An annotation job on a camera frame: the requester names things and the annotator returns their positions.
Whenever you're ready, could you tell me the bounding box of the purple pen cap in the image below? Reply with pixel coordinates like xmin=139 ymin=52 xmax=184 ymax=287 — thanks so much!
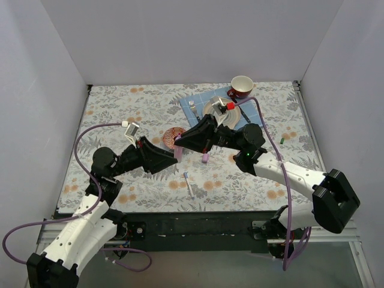
xmin=202 ymin=153 xmax=209 ymax=163

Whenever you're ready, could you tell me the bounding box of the pink pen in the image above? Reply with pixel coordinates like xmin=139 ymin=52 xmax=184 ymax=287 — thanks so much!
xmin=173 ymin=142 xmax=182 ymax=163

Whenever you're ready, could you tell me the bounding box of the white marker pen blue tip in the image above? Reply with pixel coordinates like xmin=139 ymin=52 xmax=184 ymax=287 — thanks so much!
xmin=184 ymin=178 xmax=195 ymax=200

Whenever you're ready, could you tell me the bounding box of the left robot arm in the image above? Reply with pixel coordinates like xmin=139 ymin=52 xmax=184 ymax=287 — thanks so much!
xmin=26 ymin=137 xmax=177 ymax=287

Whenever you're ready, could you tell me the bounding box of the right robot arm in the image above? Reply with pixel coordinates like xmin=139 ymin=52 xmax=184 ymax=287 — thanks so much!
xmin=175 ymin=115 xmax=360 ymax=239

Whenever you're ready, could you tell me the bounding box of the blue checked cloth napkin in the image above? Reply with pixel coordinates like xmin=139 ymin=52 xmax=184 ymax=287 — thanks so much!
xmin=179 ymin=86 xmax=262 ymax=130

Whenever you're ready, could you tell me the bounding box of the beige plate with blue rings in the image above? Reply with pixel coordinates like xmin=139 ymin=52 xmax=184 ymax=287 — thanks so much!
xmin=202 ymin=96 xmax=241 ymax=129

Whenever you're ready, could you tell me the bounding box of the red patterned small bowl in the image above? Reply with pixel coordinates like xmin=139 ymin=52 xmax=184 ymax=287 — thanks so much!
xmin=163 ymin=127 xmax=186 ymax=149

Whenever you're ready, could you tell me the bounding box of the floral tablecloth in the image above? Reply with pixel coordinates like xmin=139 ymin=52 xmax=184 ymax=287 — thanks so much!
xmin=57 ymin=82 xmax=324 ymax=214

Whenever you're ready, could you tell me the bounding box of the red cup white inside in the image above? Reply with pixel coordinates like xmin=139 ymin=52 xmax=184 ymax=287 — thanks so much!
xmin=227 ymin=76 xmax=254 ymax=99

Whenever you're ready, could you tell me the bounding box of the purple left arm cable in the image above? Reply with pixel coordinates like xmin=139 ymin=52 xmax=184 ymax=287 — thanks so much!
xmin=2 ymin=121 xmax=152 ymax=272

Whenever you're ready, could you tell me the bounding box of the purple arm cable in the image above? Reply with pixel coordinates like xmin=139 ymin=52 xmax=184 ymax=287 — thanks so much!
xmin=230 ymin=96 xmax=313 ymax=271
xmin=2 ymin=121 xmax=152 ymax=272

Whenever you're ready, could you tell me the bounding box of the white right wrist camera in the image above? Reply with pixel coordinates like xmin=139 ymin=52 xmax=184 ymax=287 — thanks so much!
xmin=209 ymin=96 xmax=235 ymax=116

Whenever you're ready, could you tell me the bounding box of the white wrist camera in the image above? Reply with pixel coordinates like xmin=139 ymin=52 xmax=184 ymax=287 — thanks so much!
xmin=209 ymin=96 xmax=235 ymax=116
xmin=121 ymin=121 xmax=140 ymax=145

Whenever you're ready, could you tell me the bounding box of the fork with dark handle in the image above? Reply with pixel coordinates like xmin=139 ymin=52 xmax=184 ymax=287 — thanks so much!
xmin=189 ymin=101 xmax=200 ymax=122

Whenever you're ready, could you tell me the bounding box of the knife with dark handle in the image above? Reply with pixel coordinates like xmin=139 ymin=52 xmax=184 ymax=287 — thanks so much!
xmin=231 ymin=97 xmax=251 ymax=124

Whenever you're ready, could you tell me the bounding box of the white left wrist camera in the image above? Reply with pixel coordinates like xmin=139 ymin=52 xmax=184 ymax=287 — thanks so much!
xmin=121 ymin=121 xmax=140 ymax=145

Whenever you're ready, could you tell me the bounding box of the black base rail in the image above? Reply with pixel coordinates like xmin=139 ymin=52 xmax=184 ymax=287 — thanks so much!
xmin=103 ymin=209 xmax=286 ymax=253

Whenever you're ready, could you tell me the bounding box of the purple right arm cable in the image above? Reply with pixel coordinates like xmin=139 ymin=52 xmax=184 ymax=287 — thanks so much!
xmin=230 ymin=96 xmax=313 ymax=271

